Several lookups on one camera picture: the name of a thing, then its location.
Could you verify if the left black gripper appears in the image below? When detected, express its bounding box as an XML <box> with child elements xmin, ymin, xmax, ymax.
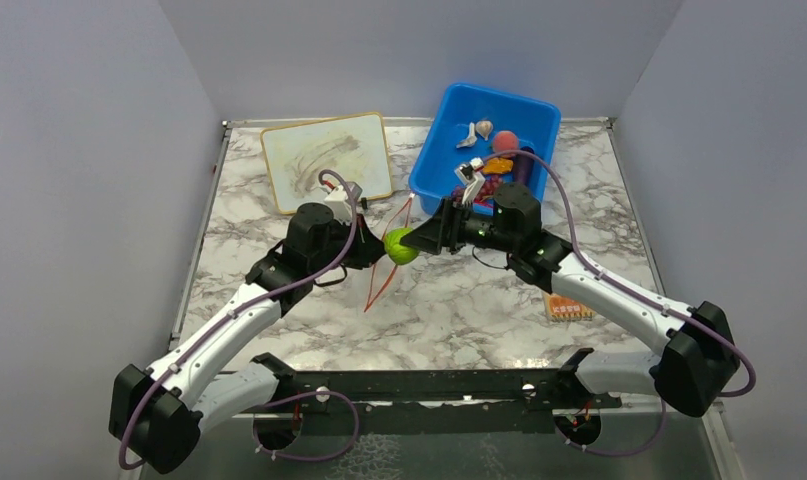
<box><xmin>310</xmin><ymin>212</ymin><xmax>391</xmax><ymax>275</ymax></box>

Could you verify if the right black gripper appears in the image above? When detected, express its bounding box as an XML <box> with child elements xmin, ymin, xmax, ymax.
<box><xmin>402</xmin><ymin>196</ymin><xmax>518</xmax><ymax>256</ymax></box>

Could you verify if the clear zip top bag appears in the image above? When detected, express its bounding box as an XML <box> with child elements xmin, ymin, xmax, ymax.
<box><xmin>364</xmin><ymin>193</ymin><xmax>415</xmax><ymax>312</ymax></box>

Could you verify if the green lime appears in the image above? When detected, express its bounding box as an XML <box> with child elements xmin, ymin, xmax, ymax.
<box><xmin>383</xmin><ymin>227</ymin><xmax>419</xmax><ymax>266</ymax></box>

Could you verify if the pink peach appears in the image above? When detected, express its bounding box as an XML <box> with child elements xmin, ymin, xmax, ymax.
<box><xmin>491</xmin><ymin>130</ymin><xmax>520</xmax><ymax>158</ymax></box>

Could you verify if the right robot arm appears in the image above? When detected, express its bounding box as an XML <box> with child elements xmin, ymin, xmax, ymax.
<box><xmin>400</xmin><ymin>182</ymin><xmax>741</xmax><ymax>417</ymax></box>

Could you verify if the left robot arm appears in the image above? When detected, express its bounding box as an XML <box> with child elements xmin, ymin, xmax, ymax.
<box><xmin>108</xmin><ymin>203</ymin><xmax>385</xmax><ymax>474</ymax></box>

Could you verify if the orange food piece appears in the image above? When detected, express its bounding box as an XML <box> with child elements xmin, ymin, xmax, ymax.
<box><xmin>481</xmin><ymin>157</ymin><xmax>514</xmax><ymax>176</ymax></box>

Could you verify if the red grape bunch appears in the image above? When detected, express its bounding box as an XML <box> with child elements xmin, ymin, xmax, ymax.
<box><xmin>451</xmin><ymin>175</ymin><xmax>504</xmax><ymax>204</ymax></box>

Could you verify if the small whiteboard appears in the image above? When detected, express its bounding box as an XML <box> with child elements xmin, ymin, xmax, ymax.
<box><xmin>260</xmin><ymin>112</ymin><xmax>394</xmax><ymax>214</ymax></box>

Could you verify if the purple eggplant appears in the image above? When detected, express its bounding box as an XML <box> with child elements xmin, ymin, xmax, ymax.
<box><xmin>512</xmin><ymin>146</ymin><xmax>537</xmax><ymax>185</ymax></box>

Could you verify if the garlic bulb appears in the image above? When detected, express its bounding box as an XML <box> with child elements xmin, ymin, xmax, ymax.
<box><xmin>474</xmin><ymin>119</ymin><xmax>493</xmax><ymax>141</ymax></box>

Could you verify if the blue plastic bin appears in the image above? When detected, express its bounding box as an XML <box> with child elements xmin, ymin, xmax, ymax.
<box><xmin>408</xmin><ymin>82</ymin><xmax>563</xmax><ymax>220</ymax></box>

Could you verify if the orange snack packet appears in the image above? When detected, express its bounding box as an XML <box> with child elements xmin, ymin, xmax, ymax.
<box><xmin>543</xmin><ymin>293</ymin><xmax>597</xmax><ymax>322</ymax></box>

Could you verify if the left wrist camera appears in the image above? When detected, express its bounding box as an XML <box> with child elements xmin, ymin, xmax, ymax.
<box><xmin>323</xmin><ymin>185</ymin><xmax>355</xmax><ymax>225</ymax></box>

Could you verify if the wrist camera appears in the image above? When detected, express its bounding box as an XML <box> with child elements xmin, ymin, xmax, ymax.
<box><xmin>454</xmin><ymin>157</ymin><xmax>485</xmax><ymax>207</ymax></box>
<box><xmin>323</xmin><ymin>185</ymin><xmax>355</xmax><ymax>225</ymax></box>

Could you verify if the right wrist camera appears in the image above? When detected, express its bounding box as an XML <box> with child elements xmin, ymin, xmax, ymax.
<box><xmin>454</xmin><ymin>157</ymin><xmax>485</xmax><ymax>207</ymax></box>

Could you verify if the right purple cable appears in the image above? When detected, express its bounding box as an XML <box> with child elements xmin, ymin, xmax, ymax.
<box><xmin>482</xmin><ymin>149</ymin><xmax>757</xmax><ymax>399</ymax></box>

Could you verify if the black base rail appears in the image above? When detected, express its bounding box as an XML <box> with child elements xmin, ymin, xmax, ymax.
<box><xmin>252</xmin><ymin>368</ymin><xmax>622</xmax><ymax>436</ymax></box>

